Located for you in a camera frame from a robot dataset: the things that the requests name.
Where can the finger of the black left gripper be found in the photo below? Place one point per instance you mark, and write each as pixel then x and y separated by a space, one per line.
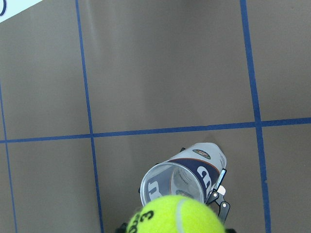
pixel 217 196

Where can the Wilson tennis ball can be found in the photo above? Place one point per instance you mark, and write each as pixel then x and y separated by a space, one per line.
pixel 194 172

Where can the yellow tennis ball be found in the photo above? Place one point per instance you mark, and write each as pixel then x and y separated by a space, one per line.
pixel 175 214

